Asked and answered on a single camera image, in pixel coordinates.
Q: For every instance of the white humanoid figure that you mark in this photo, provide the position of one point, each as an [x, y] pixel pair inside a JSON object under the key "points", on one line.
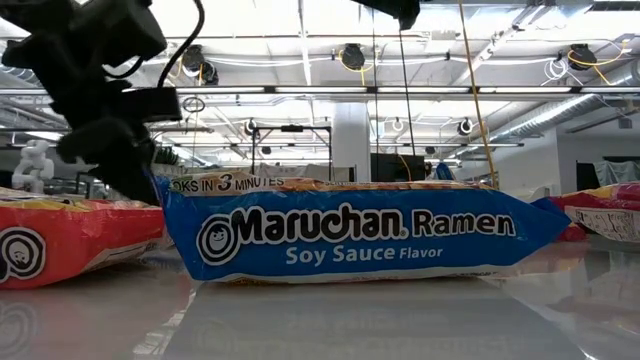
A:
{"points": [[32, 170]]}

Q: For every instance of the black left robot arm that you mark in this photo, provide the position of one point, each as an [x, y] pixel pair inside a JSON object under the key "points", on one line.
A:
{"points": [[75, 40]]}

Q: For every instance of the grey draped cloth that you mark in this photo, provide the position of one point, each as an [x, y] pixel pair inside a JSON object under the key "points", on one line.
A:
{"points": [[617, 172]]}

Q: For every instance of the silver ventilation duct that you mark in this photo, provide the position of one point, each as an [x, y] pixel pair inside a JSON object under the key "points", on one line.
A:
{"points": [[560, 112]]}

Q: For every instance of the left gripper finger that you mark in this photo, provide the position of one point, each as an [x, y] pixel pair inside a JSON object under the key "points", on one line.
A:
{"points": [[110, 177], [142, 185]]}

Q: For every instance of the white square pillar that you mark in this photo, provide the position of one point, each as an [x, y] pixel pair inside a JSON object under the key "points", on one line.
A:
{"points": [[351, 140]]}

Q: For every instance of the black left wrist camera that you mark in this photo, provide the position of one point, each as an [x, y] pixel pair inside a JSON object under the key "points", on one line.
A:
{"points": [[155, 105]]}

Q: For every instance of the black metal frame stand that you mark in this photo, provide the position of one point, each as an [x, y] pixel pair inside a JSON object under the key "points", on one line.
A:
{"points": [[292, 128]]}

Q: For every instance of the orange ramen pack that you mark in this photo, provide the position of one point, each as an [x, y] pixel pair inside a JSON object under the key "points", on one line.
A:
{"points": [[90, 235]]}

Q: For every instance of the long ceiling light bar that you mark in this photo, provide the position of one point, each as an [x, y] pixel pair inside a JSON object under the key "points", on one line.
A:
{"points": [[320, 90]]}

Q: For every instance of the red ramen pack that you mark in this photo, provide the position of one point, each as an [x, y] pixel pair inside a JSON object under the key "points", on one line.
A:
{"points": [[600, 200]]}

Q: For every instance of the black monitor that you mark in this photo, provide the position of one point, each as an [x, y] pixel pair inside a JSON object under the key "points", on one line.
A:
{"points": [[395, 167]]}

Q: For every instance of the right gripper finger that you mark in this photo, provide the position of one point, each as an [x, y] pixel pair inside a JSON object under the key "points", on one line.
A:
{"points": [[400, 10]]}

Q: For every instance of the blue soy sauce ramen pack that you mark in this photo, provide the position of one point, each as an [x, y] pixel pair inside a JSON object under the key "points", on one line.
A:
{"points": [[444, 172], [350, 240]]}

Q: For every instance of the small distant ceiling reel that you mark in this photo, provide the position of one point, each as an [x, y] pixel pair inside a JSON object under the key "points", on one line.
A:
{"points": [[392, 124], [250, 126], [465, 126]]}

